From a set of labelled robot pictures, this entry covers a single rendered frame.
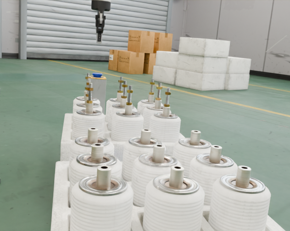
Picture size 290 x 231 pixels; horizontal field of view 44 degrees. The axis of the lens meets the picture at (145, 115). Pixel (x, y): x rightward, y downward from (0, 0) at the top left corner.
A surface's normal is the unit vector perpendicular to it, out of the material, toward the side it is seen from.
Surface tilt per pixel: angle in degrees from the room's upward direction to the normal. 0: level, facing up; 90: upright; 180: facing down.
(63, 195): 0
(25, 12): 90
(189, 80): 90
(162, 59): 90
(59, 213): 0
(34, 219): 0
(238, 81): 90
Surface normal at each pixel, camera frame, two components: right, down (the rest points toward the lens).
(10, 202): 0.08, -0.97
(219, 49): 0.62, 0.21
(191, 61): -0.78, 0.07
